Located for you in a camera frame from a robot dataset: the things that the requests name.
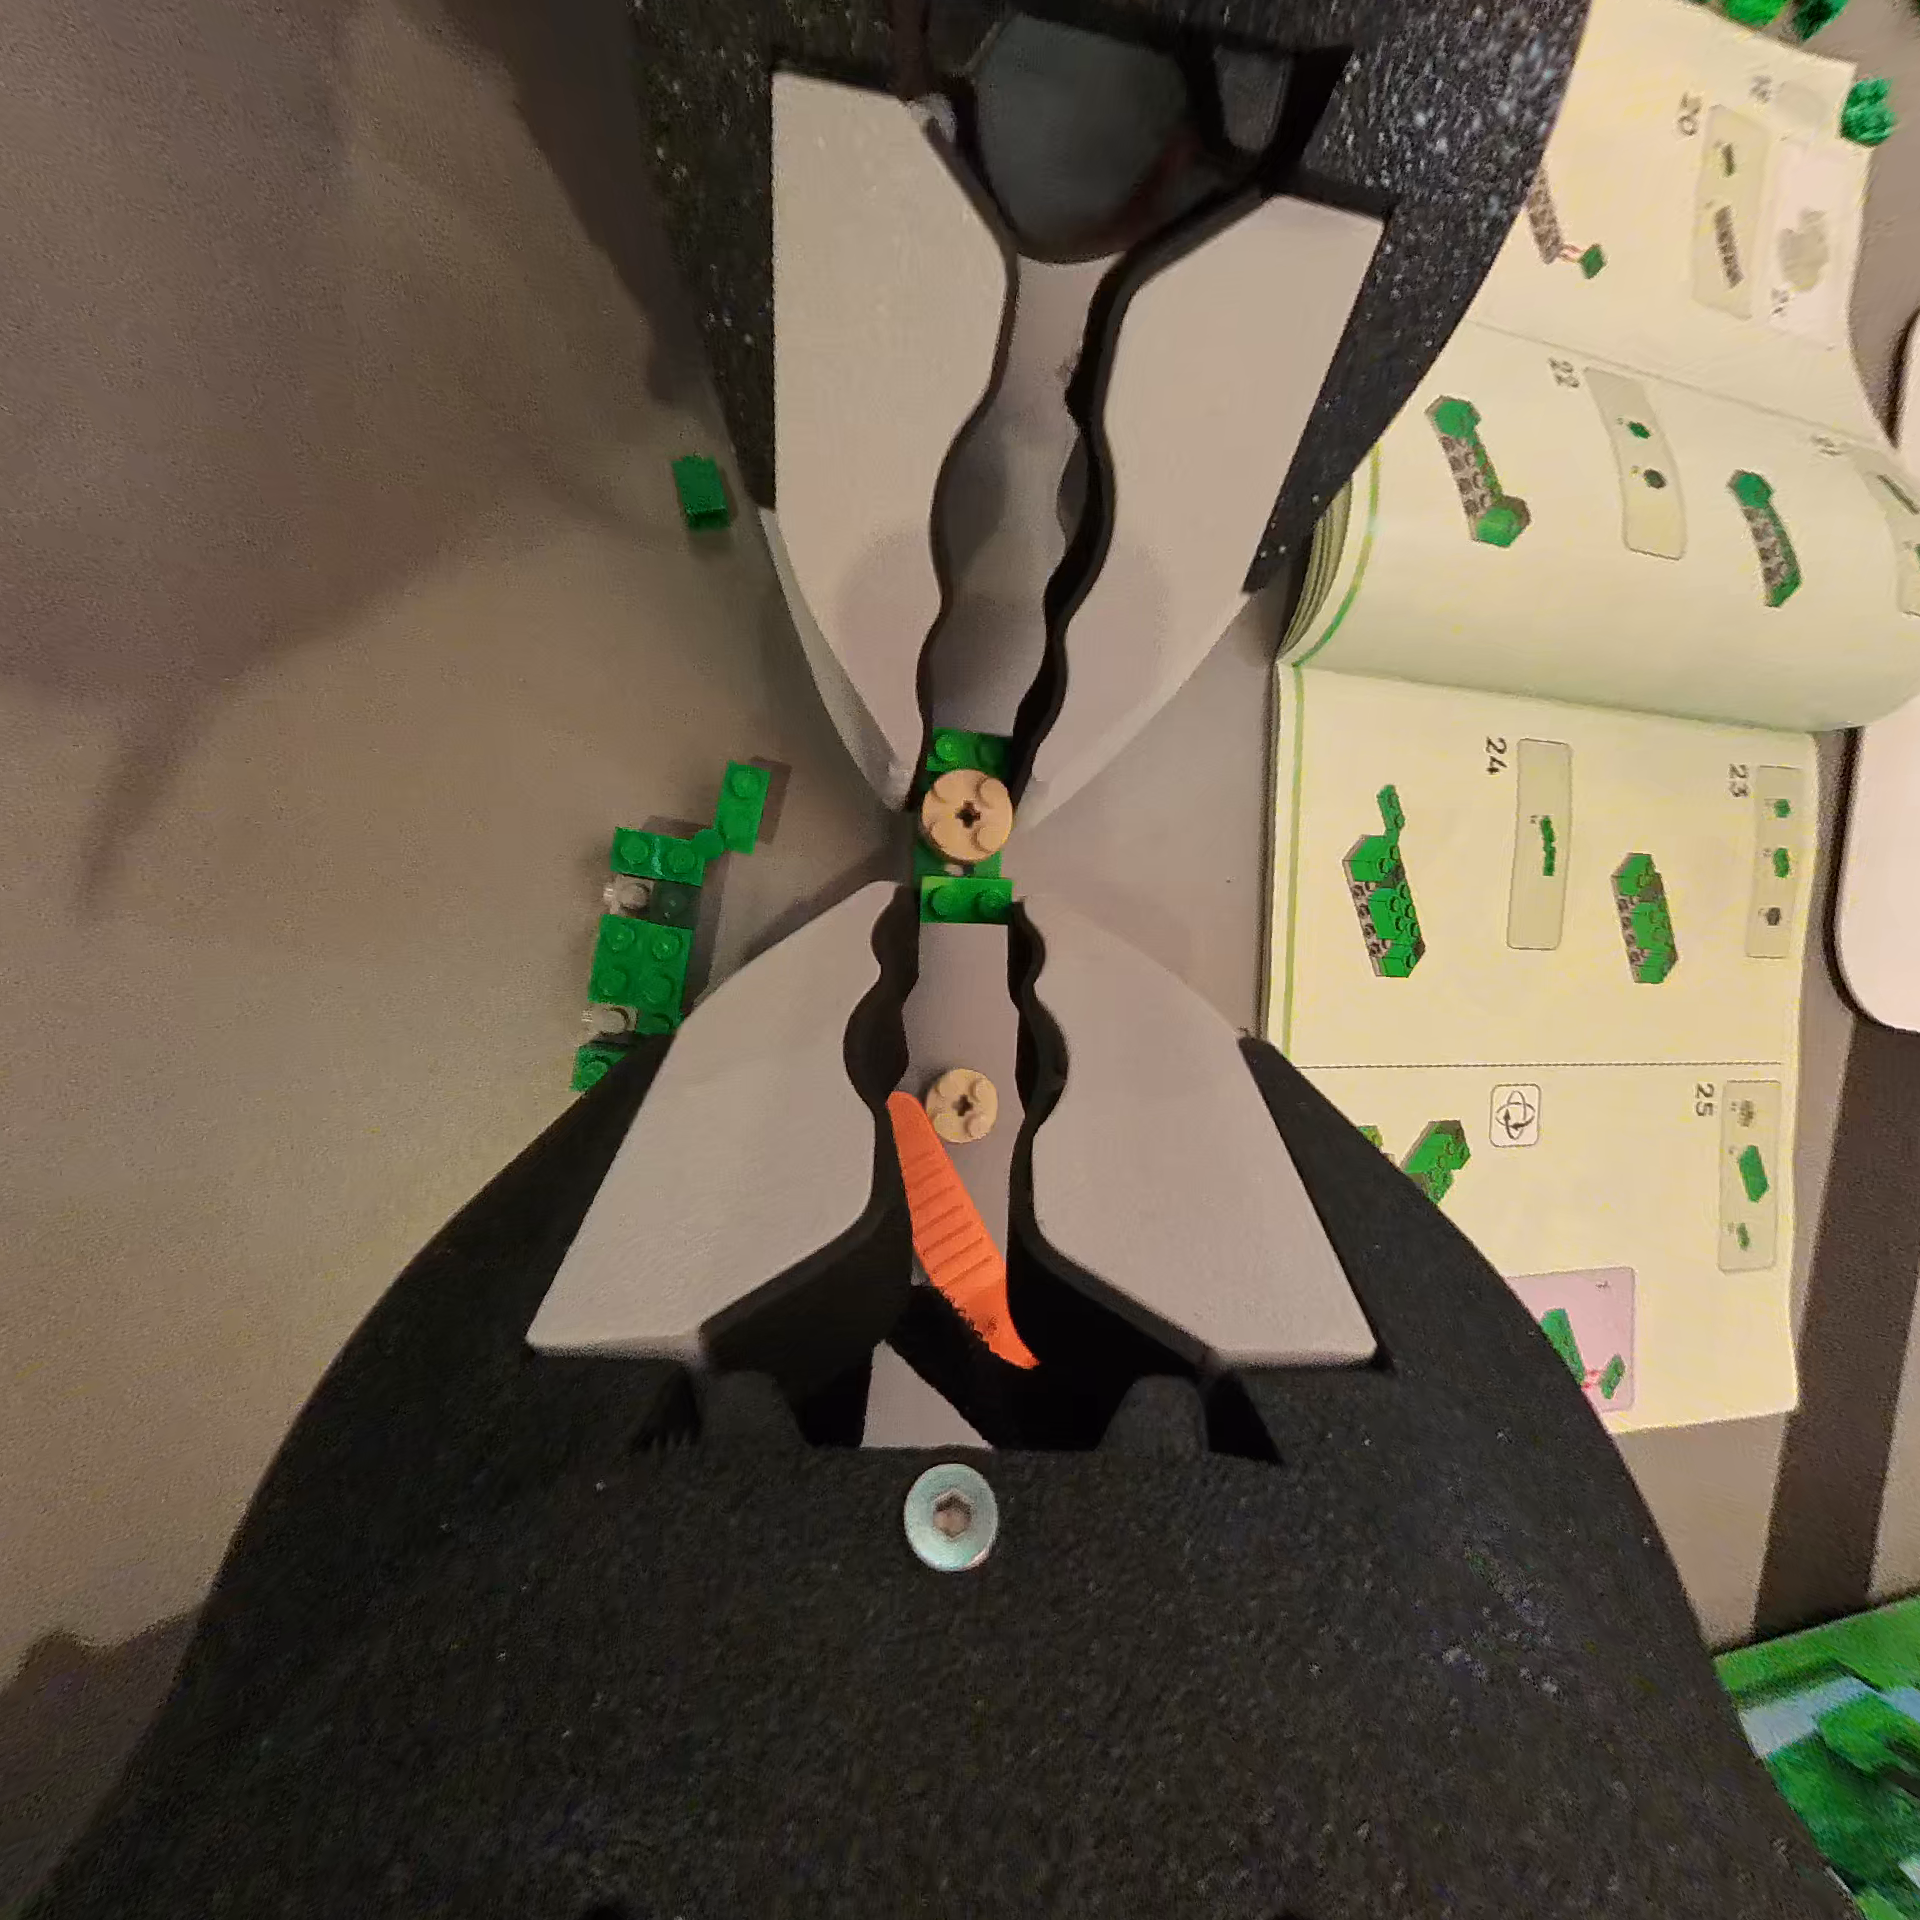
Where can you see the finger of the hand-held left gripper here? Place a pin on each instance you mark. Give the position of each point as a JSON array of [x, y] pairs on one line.
[[855, 376], [1216, 420]]

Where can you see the green cardboard box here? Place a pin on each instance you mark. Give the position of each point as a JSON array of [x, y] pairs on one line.
[[1829, 1771]]

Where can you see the small green brick plate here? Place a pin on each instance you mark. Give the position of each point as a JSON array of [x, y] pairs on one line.
[[966, 901]]

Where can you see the pile of green bricks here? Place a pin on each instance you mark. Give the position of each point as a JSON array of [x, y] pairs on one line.
[[1867, 111]]

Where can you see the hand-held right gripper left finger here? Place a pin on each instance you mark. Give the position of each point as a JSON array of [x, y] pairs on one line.
[[722, 1171]]

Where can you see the white desk stand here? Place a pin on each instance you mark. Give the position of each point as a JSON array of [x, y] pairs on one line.
[[1889, 869]]

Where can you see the tan round brick plate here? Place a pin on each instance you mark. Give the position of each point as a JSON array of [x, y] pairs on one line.
[[961, 1106], [966, 816]]

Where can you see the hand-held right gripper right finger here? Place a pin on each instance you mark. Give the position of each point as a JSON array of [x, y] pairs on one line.
[[1185, 1171]]

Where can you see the green brick assembly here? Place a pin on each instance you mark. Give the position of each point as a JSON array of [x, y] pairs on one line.
[[643, 961]]

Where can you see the brick instruction booklet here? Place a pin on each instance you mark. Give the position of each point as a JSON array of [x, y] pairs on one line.
[[1619, 842]]

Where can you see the small green brick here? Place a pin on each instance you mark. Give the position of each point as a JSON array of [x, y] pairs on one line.
[[698, 494]]

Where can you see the orange brick separator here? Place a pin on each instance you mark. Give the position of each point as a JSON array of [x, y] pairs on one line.
[[936, 1200]]

